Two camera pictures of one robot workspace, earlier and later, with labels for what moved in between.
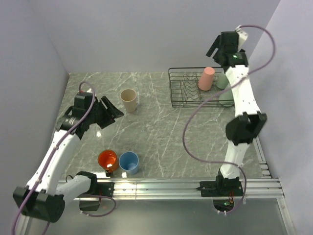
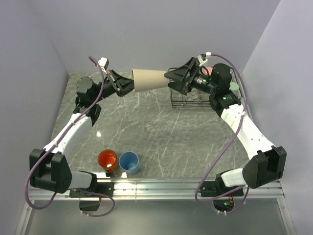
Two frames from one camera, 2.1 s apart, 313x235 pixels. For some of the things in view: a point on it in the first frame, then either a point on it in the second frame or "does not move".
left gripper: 108,119 -> 127,84
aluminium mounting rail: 189,189 does not move
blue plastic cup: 129,161 does not move
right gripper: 214,45 -> 181,82
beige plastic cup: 128,96 -> 145,79
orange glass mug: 108,160 does not move
